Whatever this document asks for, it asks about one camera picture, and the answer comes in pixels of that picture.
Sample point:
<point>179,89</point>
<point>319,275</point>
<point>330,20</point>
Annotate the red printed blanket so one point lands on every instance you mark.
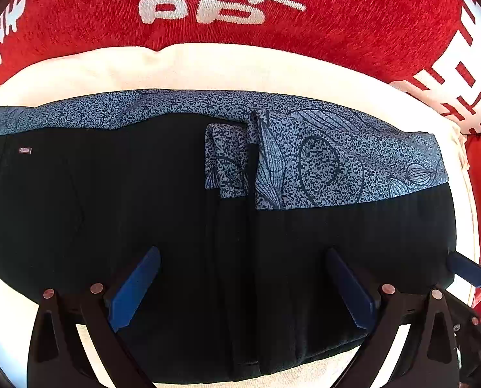
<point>345,12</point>

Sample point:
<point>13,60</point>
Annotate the cream blanket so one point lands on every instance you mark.
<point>224,68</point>

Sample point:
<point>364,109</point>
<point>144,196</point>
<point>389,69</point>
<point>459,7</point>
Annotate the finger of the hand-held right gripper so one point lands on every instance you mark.
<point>464,311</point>
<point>466,268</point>

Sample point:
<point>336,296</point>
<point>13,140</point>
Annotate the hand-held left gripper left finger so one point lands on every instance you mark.
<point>135,287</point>

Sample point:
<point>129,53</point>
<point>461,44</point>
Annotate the black pants with blue trim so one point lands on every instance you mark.
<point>143,194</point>

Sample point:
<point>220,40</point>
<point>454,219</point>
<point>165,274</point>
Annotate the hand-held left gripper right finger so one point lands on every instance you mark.
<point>351,289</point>

